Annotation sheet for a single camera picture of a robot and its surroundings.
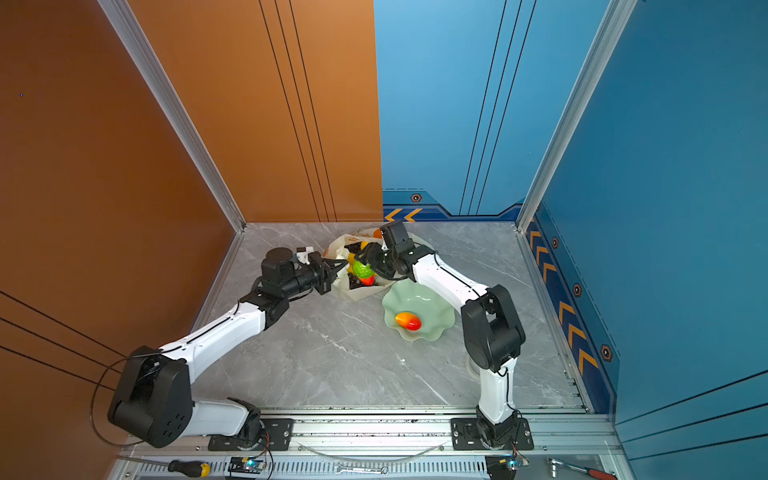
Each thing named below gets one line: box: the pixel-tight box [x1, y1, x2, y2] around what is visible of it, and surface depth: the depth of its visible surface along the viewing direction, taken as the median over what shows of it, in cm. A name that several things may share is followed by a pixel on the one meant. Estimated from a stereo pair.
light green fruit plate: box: [382, 278, 457, 341], surface depth 96 cm
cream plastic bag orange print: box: [325, 228, 397, 301], surface depth 85 cm
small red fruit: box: [395, 312, 422, 331], surface depth 91 cm
